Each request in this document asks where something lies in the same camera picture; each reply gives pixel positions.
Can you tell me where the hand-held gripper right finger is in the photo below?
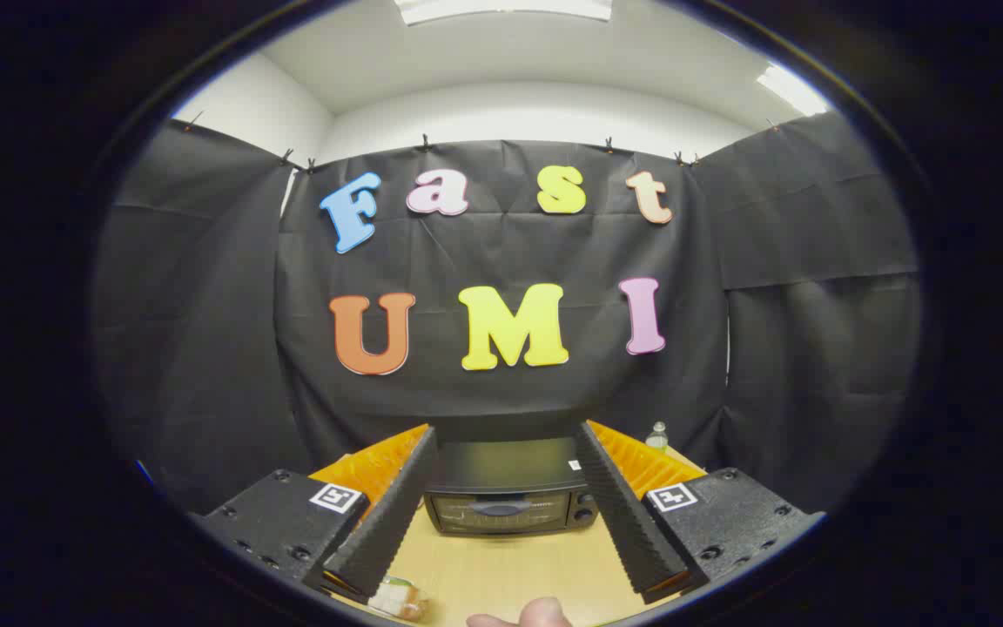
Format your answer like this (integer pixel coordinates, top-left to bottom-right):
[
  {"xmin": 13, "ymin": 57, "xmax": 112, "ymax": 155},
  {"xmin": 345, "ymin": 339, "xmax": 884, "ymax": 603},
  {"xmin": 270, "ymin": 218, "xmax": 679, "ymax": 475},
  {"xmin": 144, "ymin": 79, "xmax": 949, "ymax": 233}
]
[{"xmin": 576, "ymin": 421, "xmax": 826, "ymax": 604}]

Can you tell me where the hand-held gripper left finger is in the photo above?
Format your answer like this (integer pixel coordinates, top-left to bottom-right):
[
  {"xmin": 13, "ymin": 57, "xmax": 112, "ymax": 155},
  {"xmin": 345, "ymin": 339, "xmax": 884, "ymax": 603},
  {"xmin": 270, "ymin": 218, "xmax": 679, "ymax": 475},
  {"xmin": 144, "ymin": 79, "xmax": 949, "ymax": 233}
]
[{"xmin": 192, "ymin": 425, "xmax": 439, "ymax": 606}]

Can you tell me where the toast sandwich with lettuce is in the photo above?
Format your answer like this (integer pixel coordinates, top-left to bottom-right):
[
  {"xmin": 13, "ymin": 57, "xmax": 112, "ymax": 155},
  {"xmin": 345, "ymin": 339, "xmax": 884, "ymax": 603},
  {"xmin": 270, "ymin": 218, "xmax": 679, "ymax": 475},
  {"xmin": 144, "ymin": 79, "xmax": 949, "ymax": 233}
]
[{"xmin": 368, "ymin": 577, "xmax": 429, "ymax": 621}]

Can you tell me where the black toaster oven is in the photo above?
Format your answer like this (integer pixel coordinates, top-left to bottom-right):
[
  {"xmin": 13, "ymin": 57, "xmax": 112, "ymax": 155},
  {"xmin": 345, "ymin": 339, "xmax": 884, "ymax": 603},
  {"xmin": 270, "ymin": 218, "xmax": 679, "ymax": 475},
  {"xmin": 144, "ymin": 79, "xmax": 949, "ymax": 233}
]
[{"xmin": 423, "ymin": 438, "xmax": 600, "ymax": 535}]

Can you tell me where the long ceiling light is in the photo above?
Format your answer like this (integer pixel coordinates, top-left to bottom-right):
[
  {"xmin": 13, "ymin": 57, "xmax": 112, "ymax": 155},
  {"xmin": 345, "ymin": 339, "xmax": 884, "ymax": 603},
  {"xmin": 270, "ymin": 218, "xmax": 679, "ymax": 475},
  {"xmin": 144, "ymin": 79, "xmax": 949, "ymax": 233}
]
[
  {"xmin": 756, "ymin": 64, "xmax": 831, "ymax": 118},
  {"xmin": 394, "ymin": 0, "xmax": 614, "ymax": 25}
]

